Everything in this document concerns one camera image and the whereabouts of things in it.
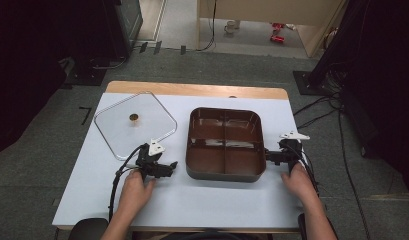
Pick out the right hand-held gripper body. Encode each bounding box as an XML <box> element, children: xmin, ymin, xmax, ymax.
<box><xmin>277</xmin><ymin>131</ymin><xmax>312</xmax><ymax>175</ymax></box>

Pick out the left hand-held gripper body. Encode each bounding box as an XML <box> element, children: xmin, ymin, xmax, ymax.
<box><xmin>135</xmin><ymin>138</ymin><xmax>175</xmax><ymax>182</ymax></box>

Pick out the clear lid with gold knob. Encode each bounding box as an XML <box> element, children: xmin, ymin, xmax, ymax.
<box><xmin>93</xmin><ymin>91</ymin><xmax>179</xmax><ymax>162</ymax></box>

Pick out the brown divided box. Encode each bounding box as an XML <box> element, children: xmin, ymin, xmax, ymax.
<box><xmin>184</xmin><ymin>106</ymin><xmax>267</xmax><ymax>184</ymax></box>

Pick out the person's left hand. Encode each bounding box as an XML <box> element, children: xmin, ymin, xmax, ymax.
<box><xmin>116</xmin><ymin>169</ymin><xmax>157</xmax><ymax>218</ymax></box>

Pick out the person's right hand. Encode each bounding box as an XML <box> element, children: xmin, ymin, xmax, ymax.
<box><xmin>280</xmin><ymin>162</ymin><xmax>320</xmax><ymax>208</ymax></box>

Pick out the white table mat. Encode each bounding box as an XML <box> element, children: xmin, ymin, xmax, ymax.
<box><xmin>51</xmin><ymin>91</ymin><xmax>305</xmax><ymax>231</ymax></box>

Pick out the black stand base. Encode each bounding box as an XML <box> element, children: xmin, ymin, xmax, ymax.
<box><xmin>292</xmin><ymin>70</ymin><xmax>331</xmax><ymax>98</ymax></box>
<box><xmin>62</xmin><ymin>56</ymin><xmax>109</xmax><ymax>88</ymax></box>

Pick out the black angled floor tape mark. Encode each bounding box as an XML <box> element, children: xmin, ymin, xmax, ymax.
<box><xmin>78</xmin><ymin>105</ymin><xmax>93</xmax><ymax>127</ymax></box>

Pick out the black chair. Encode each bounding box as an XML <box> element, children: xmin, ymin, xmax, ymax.
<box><xmin>67</xmin><ymin>217</ymin><xmax>110</xmax><ymax>240</ymax></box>

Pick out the dark curtain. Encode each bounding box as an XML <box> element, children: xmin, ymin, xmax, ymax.
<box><xmin>316</xmin><ymin>0</ymin><xmax>409</xmax><ymax>194</ymax></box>
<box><xmin>0</xmin><ymin>0</ymin><xmax>118</xmax><ymax>158</ymax></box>

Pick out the beige partition panel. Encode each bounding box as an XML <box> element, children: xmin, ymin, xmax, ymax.
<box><xmin>195</xmin><ymin>0</ymin><xmax>347</xmax><ymax>58</ymax></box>

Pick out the black cabinet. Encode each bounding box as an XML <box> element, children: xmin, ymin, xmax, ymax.
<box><xmin>103</xmin><ymin>0</ymin><xmax>144</xmax><ymax>60</ymax></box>

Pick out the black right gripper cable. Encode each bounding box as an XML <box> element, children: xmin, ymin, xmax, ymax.
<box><xmin>290</xmin><ymin>142</ymin><xmax>322</xmax><ymax>198</ymax></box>

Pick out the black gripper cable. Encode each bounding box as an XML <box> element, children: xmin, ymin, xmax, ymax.
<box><xmin>290</xmin><ymin>142</ymin><xmax>322</xmax><ymax>198</ymax></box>
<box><xmin>107</xmin><ymin>143</ymin><xmax>149</xmax><ymax>222</ymax></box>

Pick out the black floor cable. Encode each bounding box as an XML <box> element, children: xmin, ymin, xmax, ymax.
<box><xmin>292</xmin><ymin>94</ymin><xmax>341</xmax><ymax>131</ymax></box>
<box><xmin>337</xmin><ymin>96</ymin><xmax>373</xmax><ymax>240</ymax></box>

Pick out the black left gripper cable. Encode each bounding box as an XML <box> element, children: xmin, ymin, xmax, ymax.
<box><xmin>107</xmin><ymin>143</ymin><xmax>149</xmax><ymax>222</ymax></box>

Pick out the black hanging cable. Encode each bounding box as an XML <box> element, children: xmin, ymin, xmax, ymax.
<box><xmin>195</xmin><ymin>0</ymin><xmax>218</xmax><ymax>53</ymax></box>

